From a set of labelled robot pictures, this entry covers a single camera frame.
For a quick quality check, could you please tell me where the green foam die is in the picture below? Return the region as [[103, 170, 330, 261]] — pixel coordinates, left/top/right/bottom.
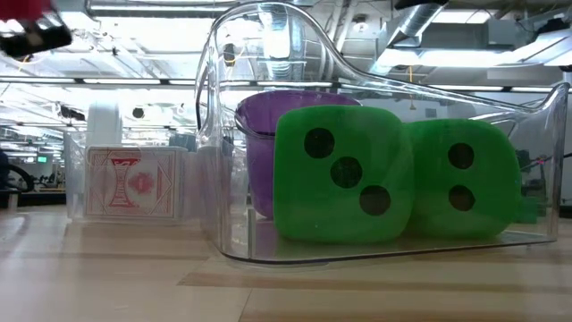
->
[[404, 118, 523, 238], [272, 106, 415, 245]]

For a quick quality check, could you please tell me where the small clear plastic box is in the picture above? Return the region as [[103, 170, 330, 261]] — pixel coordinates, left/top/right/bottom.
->
[[63, 131, 215, 224]]

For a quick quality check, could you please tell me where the purple plastic bucket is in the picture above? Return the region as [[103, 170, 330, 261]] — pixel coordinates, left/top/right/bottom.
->
[[234, 90, 361, 220]]

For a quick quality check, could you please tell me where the silver ventilation duct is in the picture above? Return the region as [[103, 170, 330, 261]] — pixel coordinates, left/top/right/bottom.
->
[[386, 4, 450, 46]]

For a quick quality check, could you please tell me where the long ceiling light panel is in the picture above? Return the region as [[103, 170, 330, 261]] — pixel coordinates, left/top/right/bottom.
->
[[374, 34, 572, 68]]

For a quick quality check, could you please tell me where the small green toy brick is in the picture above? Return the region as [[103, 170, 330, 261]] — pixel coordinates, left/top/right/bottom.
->
[[517, 196, 540, 225]]

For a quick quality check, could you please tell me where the black hanging ceiling device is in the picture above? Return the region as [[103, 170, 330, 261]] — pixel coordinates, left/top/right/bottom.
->
[[222, 42, 238, 67]]

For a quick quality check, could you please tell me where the large clear plastic bin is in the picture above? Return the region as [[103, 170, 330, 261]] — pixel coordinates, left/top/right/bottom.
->
[[195, 2, 571, 265]]

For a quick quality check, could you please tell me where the red toy brick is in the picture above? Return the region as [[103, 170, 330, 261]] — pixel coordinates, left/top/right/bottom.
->
[[0, 0, 55, 21]]

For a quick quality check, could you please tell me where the pink card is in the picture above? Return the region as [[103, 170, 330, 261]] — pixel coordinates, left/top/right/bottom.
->
[[84, 145, 189, 221]]

